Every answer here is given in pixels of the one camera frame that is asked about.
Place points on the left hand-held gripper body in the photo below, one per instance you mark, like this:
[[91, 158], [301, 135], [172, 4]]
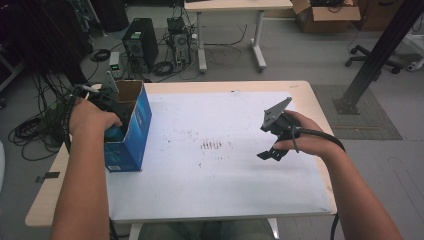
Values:
[[115, 106]]

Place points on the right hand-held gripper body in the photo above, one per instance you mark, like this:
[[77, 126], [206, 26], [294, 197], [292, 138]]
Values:
[[276, 121]]

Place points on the blue cardboard box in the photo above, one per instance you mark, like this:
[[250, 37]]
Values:
[[136, 136]]

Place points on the person's left hand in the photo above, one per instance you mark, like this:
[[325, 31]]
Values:
[[90, 118]]

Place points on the person's right hand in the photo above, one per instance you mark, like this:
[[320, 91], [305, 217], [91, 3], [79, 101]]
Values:
[[310, 138]]

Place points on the small grey power supply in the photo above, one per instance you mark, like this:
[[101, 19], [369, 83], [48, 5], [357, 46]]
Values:
[[114, 63]]

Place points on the white table mat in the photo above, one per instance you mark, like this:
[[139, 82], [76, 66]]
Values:
[[216, 180]]

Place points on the black computer tower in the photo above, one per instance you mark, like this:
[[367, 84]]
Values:
[[140, 40]]

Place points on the open grey computer case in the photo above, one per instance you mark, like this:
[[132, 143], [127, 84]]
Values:
[[180, 43]]

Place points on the black tape strip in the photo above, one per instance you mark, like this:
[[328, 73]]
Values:
[[48, 176]]

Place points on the grey floor mat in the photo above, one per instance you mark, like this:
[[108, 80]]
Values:
[[373, 123]]

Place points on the black office chair base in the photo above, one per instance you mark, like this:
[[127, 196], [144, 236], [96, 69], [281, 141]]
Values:
[[373, 58]]

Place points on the brown cardboard box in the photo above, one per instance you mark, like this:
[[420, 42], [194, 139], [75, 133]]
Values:
[[328, 16]]

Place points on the wooden desk with white legs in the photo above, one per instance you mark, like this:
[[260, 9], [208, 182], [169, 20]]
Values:
[[233, 5]]

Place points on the black metal stand beam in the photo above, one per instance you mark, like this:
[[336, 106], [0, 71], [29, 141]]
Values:
[[383, 50]]

